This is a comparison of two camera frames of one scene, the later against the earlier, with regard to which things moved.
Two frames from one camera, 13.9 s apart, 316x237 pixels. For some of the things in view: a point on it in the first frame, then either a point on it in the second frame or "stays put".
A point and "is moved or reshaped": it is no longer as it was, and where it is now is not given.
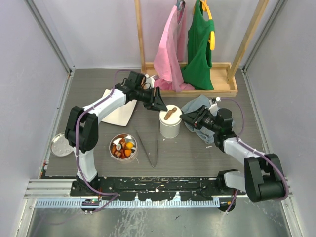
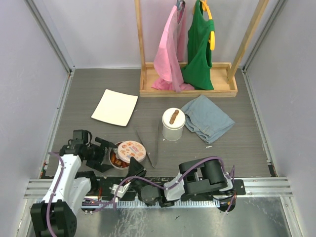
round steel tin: (128, 138) → (112, 164)
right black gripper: (196, 117) → (136, 169)
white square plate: (121, 117) stays put
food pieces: (123, 149) → (117, 162)
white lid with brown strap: (171, 117) is moved or reshaped
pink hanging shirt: (169, 56) stays put
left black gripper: (156, 102) → (98, 166)
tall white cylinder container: (170, 132) is moved or reshaped
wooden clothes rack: (225, 83) stays put
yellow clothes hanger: (212, 40) stays put
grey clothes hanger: (180, 4) stays put
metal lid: (59, 145) → (131, 148)
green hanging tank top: (197, 74) stays put
